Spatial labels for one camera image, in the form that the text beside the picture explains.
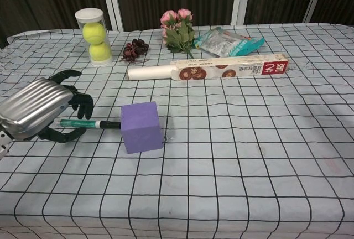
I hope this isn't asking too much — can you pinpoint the teal silver snack bag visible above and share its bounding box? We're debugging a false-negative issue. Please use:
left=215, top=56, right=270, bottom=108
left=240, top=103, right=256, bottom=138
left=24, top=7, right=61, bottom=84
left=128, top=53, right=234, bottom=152
left=192, top=26, right=266, bottom=58

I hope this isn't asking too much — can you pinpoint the dark red grape bunch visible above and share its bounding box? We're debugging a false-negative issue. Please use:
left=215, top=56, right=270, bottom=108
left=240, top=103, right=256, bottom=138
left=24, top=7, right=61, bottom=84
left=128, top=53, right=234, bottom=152
left=120, top=39, right=150, bottom=63

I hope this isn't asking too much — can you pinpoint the yellow tennis ball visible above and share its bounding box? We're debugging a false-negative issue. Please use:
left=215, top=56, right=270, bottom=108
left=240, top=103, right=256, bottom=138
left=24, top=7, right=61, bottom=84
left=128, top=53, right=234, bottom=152
left=82, top=22, right=108, bottom=45
left=88, top=42, right=112, bottom=62

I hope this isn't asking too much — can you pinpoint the white baking paper roll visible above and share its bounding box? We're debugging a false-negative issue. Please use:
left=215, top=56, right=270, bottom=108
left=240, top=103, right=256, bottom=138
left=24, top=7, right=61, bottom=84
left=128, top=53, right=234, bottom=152
left=127, top=66, right=178, bottom=81

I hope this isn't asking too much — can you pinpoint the purple foam cube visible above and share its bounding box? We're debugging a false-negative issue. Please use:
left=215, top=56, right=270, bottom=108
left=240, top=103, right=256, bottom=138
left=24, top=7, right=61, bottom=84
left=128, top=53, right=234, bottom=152
left=121, top=101, right=164, bottom=155

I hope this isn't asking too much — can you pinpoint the green white marker pen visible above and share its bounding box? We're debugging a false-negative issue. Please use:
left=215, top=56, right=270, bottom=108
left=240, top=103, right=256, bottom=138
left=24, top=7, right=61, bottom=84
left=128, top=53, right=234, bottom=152
left=55, top=119, right=122, bottom=130

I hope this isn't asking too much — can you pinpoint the clear plastic ball tube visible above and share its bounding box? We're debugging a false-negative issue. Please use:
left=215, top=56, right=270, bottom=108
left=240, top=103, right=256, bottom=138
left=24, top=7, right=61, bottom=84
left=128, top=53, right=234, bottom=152
left=74, top=8, right=113, bottom=67

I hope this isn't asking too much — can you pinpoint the baking paper box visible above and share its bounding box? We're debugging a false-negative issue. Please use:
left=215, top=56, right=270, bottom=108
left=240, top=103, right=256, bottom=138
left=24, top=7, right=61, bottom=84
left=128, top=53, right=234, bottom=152
left=171, top=53, right=290, bottom=81

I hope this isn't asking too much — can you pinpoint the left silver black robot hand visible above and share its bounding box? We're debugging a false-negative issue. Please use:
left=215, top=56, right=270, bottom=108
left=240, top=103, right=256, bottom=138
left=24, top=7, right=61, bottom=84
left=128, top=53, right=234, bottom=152
left=0, top=69, right=93, bottom=144

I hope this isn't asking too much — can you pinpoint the pink artificial flower bouquet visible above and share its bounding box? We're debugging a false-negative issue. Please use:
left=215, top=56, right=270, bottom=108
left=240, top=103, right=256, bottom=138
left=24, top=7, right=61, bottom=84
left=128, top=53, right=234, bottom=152
left=160, top=8, right=196, bottom=59

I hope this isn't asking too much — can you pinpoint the black grid tablecloth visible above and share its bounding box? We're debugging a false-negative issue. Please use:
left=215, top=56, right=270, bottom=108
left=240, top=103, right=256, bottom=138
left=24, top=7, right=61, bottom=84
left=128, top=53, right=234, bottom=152
left=0, top=22, right=354, bottom=239

